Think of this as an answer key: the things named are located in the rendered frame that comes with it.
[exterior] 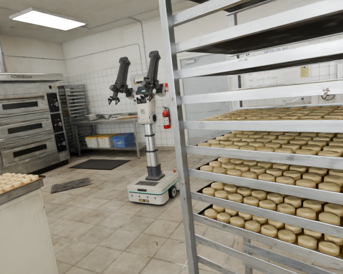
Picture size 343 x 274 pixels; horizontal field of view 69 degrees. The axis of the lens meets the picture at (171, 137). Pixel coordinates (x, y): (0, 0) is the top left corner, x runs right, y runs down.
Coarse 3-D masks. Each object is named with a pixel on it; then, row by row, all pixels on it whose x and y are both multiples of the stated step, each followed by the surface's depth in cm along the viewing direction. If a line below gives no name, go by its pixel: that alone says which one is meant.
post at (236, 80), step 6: (228, 18) 116; (234, 18) 114; (234, 24) 114; (234, 78) 119; (240, 78) 120; (234, 84) 120; (240, 84) 120; (234, 102) 122; (240, 102) 121; (246, 240) 134; (246, 252) 135; (246, 270) 138; (252, 270) 138
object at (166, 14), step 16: (160, 0) 83; (176, 64) 87; (176, 80) 87; (176, 96) 87; (176, 112) 88; (176, 128) 90; (176, 144) 91; (176, 160) 93; (192, 208) 97; (192, 224) 97; (192, 240) 97; (192, 256) 98; (192, 272) 100
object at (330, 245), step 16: (224, 208) 101; (240, 224) 88; (256, 224) 85; (272, 224) 86; (288, 224) 83; (288, 240) 76; (304, 240) 74; (320, 240) 76; (336, 240) 73; (336, 256) 69
